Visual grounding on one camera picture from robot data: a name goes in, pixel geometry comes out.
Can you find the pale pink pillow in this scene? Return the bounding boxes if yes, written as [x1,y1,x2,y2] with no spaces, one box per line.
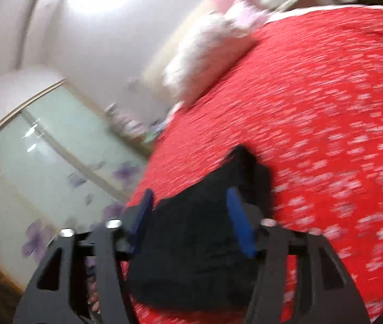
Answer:
[224,0,274,29]

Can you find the pile of plush toys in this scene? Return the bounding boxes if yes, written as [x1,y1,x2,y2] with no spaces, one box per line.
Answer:
[105,103,149,143]

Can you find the black pants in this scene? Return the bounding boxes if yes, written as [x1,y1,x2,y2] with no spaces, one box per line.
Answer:
[126,145,273,313]

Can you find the white floral pillow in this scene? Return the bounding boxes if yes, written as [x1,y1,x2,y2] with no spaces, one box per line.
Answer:
[163,13,260,107]

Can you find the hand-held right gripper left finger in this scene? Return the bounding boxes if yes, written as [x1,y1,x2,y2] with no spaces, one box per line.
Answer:
[12,189,155,324]

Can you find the frosted glass wardrobe door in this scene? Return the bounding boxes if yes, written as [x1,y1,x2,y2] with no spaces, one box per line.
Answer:
[0,79,149,294]

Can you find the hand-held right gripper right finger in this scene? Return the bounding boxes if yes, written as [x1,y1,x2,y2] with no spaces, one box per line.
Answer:
[226,187,371,324]

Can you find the red floral blanket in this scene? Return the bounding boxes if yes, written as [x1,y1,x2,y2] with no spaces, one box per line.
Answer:
[124,3,383,324]

